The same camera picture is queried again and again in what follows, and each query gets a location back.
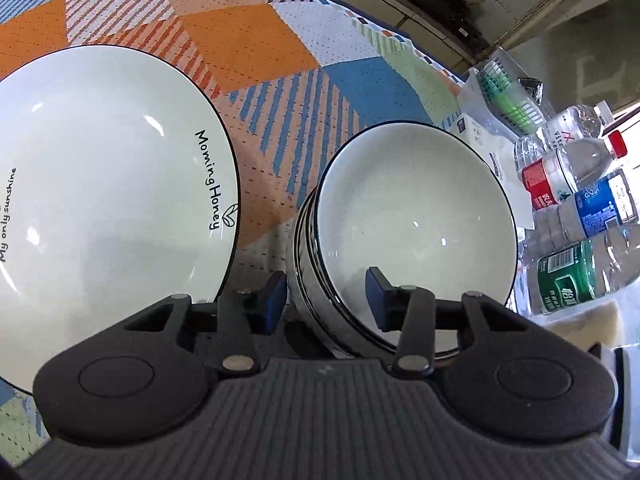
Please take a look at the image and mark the green label water bottle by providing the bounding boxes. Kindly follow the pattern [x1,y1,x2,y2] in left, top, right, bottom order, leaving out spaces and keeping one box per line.
[514,223,639,316]

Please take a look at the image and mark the red label water bottle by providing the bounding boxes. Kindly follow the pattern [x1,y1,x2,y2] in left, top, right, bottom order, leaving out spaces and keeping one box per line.
[520,130,628,210]

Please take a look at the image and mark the clear water bottle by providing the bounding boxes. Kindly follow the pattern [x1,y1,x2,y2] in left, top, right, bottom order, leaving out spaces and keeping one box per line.
[547,104,603,148]

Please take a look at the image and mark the blue label water bottle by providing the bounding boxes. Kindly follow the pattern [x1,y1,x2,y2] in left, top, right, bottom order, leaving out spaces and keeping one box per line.
[523,168,639,259]

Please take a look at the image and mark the white tissue pack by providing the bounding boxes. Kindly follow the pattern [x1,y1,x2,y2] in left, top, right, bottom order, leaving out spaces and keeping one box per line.
[444,74,536,231]

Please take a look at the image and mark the white bowl black rim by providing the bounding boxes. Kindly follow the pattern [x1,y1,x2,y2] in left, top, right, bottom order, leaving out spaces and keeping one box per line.
[286,122,518,362]

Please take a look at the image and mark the white morning honey plate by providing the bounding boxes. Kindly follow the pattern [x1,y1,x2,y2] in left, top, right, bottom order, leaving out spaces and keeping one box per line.
[1,46,240,391]

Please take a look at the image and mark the plastic bag green items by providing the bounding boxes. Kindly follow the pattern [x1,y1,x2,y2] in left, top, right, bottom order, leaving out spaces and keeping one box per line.
[477,47,546,136]

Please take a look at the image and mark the colourful patchwork tablecloth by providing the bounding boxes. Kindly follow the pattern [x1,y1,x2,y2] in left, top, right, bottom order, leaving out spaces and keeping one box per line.
[1,0,460,465]

